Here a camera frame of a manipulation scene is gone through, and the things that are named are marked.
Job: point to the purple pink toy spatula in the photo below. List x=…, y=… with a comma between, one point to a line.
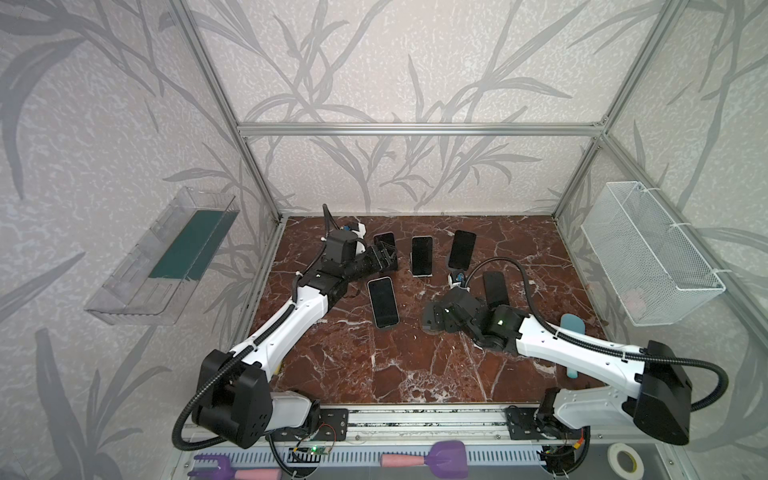
x=445, y=460

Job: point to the teal brush handle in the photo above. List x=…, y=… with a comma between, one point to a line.
x=574, y=324

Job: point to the large smartphone silver edge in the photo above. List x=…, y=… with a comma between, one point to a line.
x=383, y=303

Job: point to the white tape roll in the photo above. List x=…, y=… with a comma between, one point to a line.
x=625, y=462

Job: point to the smartphone on white stand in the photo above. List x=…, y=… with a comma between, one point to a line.
x=421, y=256

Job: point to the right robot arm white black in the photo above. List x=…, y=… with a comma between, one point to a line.
x=655, y=397

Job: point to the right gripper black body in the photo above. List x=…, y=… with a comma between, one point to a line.
x=441, y=314

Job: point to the white wire mesh basket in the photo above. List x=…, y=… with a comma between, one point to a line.
x=656, y=272

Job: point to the black smartphone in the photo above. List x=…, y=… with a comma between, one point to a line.
x=495, y=287
x=462, y=249
x=386, y=240

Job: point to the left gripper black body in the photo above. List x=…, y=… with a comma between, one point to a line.
x=377, y=261

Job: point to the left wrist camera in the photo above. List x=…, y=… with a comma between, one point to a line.
x=359, y=229

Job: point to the purple pink toy fork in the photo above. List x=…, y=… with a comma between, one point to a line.
x=223, y=470

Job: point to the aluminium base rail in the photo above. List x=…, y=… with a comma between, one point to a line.
x=389, y=422

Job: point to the clear plastic wall shelf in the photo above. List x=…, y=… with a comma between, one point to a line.
x=152, y=285

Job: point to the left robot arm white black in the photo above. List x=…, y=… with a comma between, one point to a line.
x=234, y=402

